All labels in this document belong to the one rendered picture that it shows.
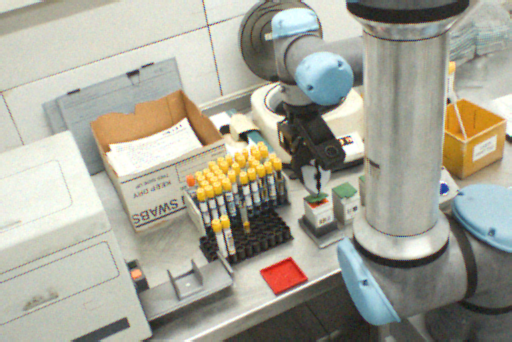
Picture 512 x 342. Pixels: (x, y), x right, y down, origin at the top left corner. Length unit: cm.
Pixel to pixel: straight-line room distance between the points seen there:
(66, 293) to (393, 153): 57
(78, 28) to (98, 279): 68
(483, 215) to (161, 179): 71
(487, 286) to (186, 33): 101
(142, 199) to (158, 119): 30
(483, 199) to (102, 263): 56
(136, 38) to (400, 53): 100
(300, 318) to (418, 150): 128
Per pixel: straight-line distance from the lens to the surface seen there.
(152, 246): 127
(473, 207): 78
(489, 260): 78
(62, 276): 95
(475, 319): 87
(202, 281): 107
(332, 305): 188
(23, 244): 91
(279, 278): 113
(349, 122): 138
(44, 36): 145
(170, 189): 128
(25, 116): 151
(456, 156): 132
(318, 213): 115
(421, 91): 59
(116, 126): 149
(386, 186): 65
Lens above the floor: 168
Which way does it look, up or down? 35 degrees down
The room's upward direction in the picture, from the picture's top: 9 degrees counter-clockwise
